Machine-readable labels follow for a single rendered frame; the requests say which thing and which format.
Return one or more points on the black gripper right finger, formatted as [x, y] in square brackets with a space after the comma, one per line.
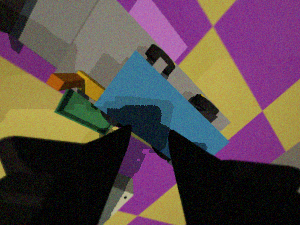
[205, 182]

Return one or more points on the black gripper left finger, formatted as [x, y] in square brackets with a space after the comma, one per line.
[93, 166]

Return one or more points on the green tray floor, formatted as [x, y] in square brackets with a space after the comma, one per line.
[80, 107]

